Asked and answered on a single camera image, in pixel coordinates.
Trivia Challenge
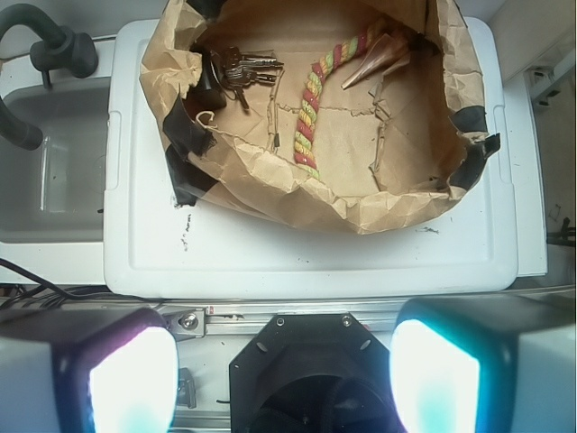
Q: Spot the bunch of metal keys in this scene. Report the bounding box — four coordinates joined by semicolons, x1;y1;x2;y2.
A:
221;46;284;111

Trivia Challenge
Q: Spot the aluminium rail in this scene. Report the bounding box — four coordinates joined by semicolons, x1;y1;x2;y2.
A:
157;286;576;340

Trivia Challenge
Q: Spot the pink brown conch shell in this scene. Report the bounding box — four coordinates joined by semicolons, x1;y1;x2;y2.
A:
341;31;410;90

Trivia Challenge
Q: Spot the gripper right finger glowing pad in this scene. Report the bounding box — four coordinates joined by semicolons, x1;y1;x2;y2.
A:
389;298;576;432

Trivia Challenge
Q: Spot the brown paper bag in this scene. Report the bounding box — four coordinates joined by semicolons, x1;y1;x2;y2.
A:
140;1;500;235

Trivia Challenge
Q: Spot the black hose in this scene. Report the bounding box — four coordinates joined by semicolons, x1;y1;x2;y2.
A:
0;95;44;152

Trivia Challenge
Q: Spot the white sink basin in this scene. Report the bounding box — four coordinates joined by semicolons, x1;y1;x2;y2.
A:
1;40;114;285

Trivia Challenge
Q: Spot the multicolored twisted rope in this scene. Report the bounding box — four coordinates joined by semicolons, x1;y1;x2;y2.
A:
294;23;387;180

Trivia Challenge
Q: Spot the black cable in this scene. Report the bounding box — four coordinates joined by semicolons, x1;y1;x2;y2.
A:
0;257;150;312

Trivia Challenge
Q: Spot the white plastic bin lid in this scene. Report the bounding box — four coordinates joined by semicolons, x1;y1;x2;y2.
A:
104;18;519;300

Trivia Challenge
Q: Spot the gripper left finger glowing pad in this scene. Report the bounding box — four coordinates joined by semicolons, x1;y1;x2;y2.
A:
1;308;179;432

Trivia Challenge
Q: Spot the black key fob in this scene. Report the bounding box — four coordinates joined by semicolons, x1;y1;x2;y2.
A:
188;47;227;110

